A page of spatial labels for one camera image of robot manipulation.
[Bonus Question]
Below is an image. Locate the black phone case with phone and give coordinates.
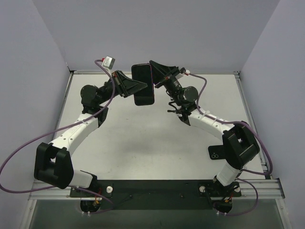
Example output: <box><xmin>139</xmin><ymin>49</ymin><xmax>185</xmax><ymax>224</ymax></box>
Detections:
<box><xmin>131</xmin><ymin>63</ymin><xmax>155</xmax><ymax>106</ymax></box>

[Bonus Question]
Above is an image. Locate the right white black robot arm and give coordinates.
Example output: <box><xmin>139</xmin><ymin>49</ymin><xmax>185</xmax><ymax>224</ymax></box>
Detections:
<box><xmin>149</xmin><ymin>61</ymin><xmax>260</xmax><ymax>187</ymax></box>

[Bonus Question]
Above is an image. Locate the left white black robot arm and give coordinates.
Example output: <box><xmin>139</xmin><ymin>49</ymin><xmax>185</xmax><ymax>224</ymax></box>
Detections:
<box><xmin>34</xmin><ymin>71</ymin><xmax>147</xmax><ymax>197</ymax></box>

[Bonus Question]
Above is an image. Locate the black phone case on table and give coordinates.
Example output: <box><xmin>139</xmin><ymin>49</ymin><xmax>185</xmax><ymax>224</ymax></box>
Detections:
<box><xmin>208</xmin><ymin>145</ymin><xmax>225</xmax><ymax>160</ymax></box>

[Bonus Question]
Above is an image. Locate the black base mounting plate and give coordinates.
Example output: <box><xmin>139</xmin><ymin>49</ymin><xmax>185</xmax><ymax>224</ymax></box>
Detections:
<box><xmin>69</xmin><ymin>179</ymin><xmax>243</xmax><ymax>211</ymax></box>

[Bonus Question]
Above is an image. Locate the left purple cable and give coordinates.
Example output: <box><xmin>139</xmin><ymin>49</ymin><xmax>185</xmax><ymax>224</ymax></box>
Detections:
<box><xmin>0</xmin><ymin>59</ymin><xmax>114</xmax><ymax>214</ymax></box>

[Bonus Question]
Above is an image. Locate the purple cable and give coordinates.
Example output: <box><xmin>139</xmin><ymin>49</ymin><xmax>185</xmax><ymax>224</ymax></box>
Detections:
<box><xmin>189</xmin><ymin>73</ymin><xmax>274</xmax><ymax>217</ymax></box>
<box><xmin>0</xmin><ymin>59</ymin><xmax>114</xmax><ymax>214</ymax></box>

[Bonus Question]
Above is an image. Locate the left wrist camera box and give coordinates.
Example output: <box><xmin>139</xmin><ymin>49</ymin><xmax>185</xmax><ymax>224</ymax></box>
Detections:
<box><xmin>102</xmin><ymin>56</ymin><xmax>115</xmax><ymax>70</ymax></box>

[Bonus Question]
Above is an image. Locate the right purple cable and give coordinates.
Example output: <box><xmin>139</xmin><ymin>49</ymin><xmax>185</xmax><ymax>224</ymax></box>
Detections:
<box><xmin>189</xmin><ymin>73</ymin><xmax>274</xmax><ymax>217</ymax></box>

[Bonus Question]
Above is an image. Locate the aluminium front rail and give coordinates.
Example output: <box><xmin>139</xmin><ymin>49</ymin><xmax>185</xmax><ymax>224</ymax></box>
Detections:
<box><xmin>239</xmin><ymin>178</ymin><xmax>285</xmax><ymax>199</ymax></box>

